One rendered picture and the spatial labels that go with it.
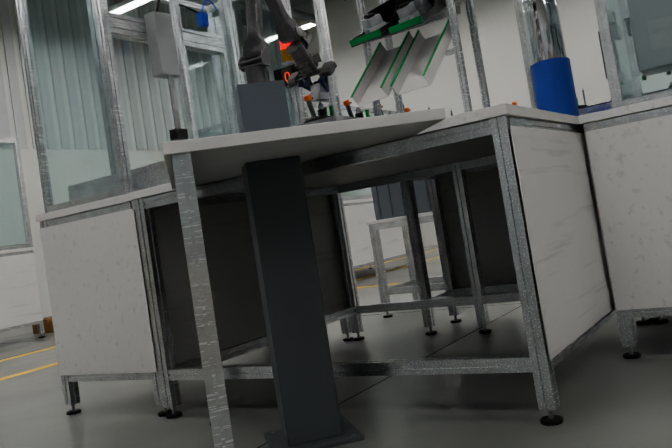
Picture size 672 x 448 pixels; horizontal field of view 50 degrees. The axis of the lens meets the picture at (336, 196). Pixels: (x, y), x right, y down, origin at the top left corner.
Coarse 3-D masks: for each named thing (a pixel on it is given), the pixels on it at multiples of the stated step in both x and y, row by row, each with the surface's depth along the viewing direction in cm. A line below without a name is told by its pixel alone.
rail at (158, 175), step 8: (320, 120) 232; (328, 120) 231; (336, 120) 229; (152, 168) 276; (160, 168) 274; (152, 176) 276; (160, 176) 274; (168, 176) 271; (152, 184) 276; (160, 184) 274
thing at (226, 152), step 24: (360, 120) 175; (384, 120) 177; (408, 120) 178; (432, 120) 179; (168, 144) 166; (192, 144) 167; (216, 144) 168; (240, 144) 169; (264, 144) 174; (288, 144) 182; (312, 144) 189; (336, 144) 198; (360, 144) 207; (168, 168) 192; (216, 168) 210; (240, 168) 221
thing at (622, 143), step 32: (608, 128) 246; (640, 128) 241; (608, 160) 247; (640, 160) 241; (608, 192) 247; (640, 192) 242; (608, 224) 248; (640, 224) 242; (608, 256) 248; (640, 256) 243; (640, 288) 243
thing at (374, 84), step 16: (384, 48) 249; (400, 48) 235; (368, 64) 242; (384, 64) 244; (400, 64) 233; (368, 80) 240; (384, 80) 226; (352, 96) 233; (368, 96) 235; (384, 96) 227
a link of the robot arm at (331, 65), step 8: (296, 64) 248; (304, 64) 246; (312, 64) 248; (328, 64) 247; (296, 72) 256; (304, 72) 249; (312, 72) 248; (320, 72) 247; (328, 72) 245; (288, 80) 254
